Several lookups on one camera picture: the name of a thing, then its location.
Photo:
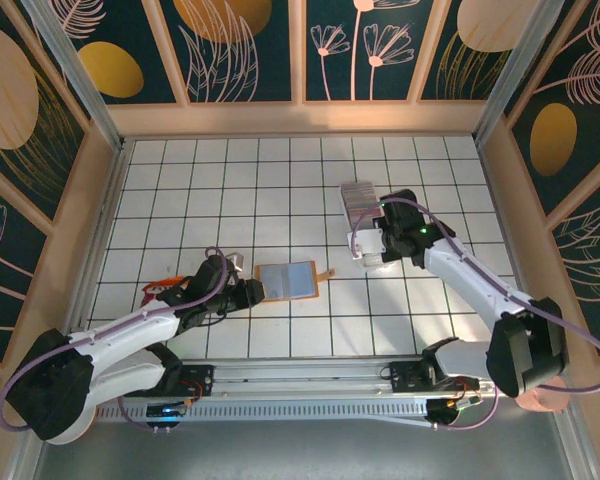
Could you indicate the row of credit cards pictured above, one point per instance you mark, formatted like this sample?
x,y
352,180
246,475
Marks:
x,y
357,197

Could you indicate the aluminium frame post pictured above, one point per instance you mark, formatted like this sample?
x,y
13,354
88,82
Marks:
x,y
80,85
510,75

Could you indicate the aluminium mounting rail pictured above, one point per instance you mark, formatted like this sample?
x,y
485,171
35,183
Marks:
x,y
300,375

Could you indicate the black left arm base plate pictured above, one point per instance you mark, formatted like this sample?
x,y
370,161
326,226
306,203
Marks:
x,y
200,380

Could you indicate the pink plastic cup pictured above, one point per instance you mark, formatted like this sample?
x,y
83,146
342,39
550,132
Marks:
x,y
545,402

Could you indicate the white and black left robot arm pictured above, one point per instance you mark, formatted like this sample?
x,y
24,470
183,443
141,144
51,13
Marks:
x,y
50,385

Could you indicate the aluminium side rail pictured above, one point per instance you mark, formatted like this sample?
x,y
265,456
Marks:
x,y
96,250

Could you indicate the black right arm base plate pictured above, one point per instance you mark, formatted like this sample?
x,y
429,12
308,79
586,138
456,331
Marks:
x,y
405,377

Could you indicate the colourful snack bag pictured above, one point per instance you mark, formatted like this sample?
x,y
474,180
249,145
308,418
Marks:
x,y
155,292

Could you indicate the small black control board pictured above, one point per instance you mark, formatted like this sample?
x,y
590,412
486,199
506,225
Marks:
x,y
165,411
445,407

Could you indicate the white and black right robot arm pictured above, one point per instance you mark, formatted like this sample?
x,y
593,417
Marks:
x,y
525,350

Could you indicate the grey sheet metal panel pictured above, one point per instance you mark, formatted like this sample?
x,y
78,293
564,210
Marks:
x,y
300,450

